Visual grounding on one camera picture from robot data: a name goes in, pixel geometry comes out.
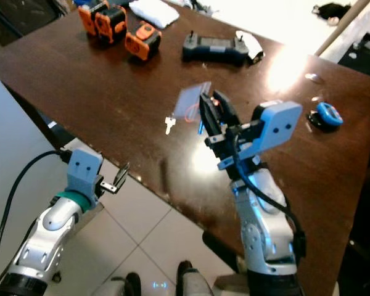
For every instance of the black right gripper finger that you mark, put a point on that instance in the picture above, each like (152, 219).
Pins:
(227, 111)
(208, 117)

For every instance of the black bundle on floor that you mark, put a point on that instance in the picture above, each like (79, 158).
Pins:
(333, 10)

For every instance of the orange and black device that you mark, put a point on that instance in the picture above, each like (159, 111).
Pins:
(140, 43)
(86, 20)
(111, 26)

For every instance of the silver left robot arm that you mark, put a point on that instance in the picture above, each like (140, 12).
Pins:
(52, 222)

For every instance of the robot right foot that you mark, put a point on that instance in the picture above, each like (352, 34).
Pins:
(194, 285)

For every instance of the dark table leg base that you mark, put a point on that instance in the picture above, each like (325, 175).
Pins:
(222, 253)

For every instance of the light wooden beam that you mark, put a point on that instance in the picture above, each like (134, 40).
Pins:
(342, 28)

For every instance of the white cloth pouch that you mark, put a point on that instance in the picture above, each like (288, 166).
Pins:
(154, 12)

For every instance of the white crumpled cloth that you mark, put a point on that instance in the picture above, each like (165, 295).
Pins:
(251, 42)

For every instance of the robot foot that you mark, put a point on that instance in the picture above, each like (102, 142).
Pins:
(131, 286)
(194, 285)

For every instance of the black box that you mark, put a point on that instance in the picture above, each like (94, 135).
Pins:
(364, 55)

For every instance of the black remote controller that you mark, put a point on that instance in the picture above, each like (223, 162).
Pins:
(213, 49)

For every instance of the dark chair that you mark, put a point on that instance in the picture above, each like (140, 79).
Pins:
(18, 18)

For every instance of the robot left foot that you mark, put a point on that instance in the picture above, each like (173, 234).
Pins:
(131, 286)

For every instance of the small silver key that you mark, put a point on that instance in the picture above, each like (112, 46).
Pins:
(169, 126)

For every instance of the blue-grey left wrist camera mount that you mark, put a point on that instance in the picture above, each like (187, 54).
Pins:
(84, 168)

